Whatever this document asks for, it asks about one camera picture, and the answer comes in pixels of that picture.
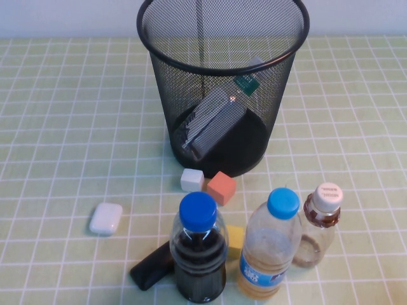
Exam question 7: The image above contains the clear bottle green label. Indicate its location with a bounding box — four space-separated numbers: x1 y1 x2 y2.
173 56 271 161

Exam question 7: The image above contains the small bottle brown residue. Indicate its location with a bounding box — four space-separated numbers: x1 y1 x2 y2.
291 182 345 268

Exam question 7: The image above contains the black mesh wastebasket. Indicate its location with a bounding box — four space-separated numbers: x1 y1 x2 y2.
135 0 311 179

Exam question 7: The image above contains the white cube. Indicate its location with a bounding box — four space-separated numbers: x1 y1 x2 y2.
180 168 205 193

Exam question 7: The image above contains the orange cube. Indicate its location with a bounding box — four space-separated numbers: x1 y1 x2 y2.
206 170 238 207

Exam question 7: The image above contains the yellow cube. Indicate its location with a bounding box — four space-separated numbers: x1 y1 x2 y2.
225 224 245 259

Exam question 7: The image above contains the dark liquid bottle blue cap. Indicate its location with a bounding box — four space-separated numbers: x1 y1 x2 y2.
169 191 229 304

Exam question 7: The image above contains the white earbuds case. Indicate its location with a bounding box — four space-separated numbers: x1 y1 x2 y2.
88 202 123 236

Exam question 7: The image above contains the yellow liquid bottle blue cap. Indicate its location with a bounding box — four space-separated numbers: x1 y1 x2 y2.
237 187 303 301

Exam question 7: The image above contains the black rectangular case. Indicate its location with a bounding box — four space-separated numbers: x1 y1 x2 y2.
129 240 175 292

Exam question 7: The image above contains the green checked tablecloth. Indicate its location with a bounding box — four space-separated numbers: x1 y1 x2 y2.
0 34 407 305

